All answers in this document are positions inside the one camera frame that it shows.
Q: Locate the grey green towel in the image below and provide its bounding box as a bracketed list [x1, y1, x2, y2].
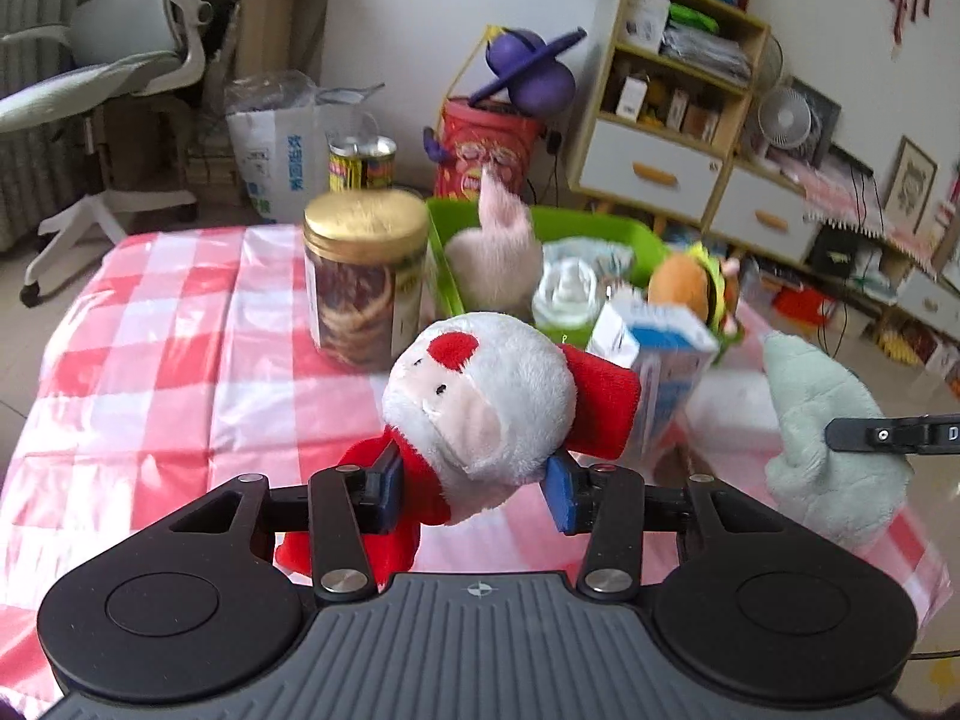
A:
[760, 328, 918, 550]

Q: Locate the santa claus plush toy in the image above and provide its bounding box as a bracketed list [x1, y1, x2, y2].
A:
[273, 310, 643, 590]

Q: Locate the hamburger plush toy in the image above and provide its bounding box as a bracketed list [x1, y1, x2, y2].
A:
[646, 242, 742, 338]

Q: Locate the light blue patterned cloth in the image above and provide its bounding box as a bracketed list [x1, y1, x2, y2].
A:
[544, 236, 636, 280]

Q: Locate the pink plush toy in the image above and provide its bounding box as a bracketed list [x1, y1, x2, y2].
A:
[444, 167, 544, 320]

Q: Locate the white foam block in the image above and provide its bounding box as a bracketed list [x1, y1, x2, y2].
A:
[682, 369, 782, 457]

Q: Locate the blue white milk carton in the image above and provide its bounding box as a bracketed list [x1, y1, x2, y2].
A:
[587, 291, 719, 463]

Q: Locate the red white checkered tablecloth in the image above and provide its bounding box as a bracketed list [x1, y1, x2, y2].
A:
[0, 223, 955, 719]

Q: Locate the gold lid cookie jar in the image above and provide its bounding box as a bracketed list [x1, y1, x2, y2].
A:
[302, 188, 430, 372]

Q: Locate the framed picture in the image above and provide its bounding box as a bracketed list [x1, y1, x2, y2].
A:
[884, 137, 937, 234]

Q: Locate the low white drawer cabinet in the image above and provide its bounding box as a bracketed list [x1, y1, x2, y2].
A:
[701, 158, 820, 268]

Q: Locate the green plastic bin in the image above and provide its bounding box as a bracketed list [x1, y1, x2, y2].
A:
[424, 196, 746, 350]

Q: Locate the yellow labelled tin can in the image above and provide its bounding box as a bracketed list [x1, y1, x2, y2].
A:
[329, 135, 397, 192]

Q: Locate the white desk fan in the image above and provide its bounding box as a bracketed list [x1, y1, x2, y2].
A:
[757, 86, 812, 158]

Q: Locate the white paper shopping bag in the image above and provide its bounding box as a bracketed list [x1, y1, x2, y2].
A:
[224, 70, 381, 224]

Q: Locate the red snack bucket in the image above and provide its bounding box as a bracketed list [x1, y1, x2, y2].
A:
[423, 96, 544, 202]

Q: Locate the purple bounce ball toy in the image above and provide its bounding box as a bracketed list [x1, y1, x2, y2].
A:
[467, 26, 587, 121]

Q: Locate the wooden shelf cabinet with drawers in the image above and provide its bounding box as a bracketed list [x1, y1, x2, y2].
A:
[565, 0, 771, 229]

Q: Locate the wooden desk bookshelf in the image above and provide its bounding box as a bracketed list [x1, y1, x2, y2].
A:
[190, 0, 340, 85]

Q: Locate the white grey office chair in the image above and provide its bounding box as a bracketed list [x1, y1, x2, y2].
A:
[2, 0, 213, 309]

